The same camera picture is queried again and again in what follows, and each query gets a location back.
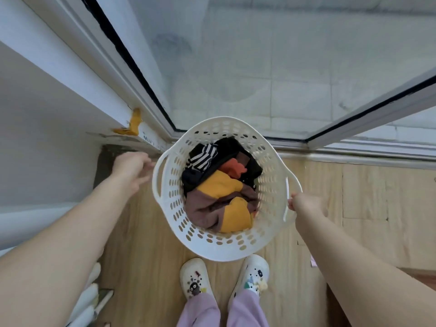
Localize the person's left hand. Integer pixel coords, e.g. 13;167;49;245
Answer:
110;152;156;198

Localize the person's right hand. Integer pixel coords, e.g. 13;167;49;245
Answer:
287;192;329;234

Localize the white perforated laundry basket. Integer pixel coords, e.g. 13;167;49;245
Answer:
151;116;303;262

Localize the person's right forearm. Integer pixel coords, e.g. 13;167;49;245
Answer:
294;214;436;327

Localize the person's left forearm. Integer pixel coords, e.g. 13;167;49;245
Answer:
0;177;137;327

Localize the person's right white clog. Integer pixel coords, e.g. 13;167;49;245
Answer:
228;254;270;303

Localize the person's white clog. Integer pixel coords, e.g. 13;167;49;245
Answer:
228;254;270;303
179;258;215;300

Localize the person's left white clog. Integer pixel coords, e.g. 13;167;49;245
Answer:
179;258;215;300

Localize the orange cloth scrap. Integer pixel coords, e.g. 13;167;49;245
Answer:
112;108;142;137

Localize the black white striped garment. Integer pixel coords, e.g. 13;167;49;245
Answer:
185;143;218;171

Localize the orange garment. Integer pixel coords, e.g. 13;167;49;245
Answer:
219;158;248;179

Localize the white window frame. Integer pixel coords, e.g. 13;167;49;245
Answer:
19;0;436;167

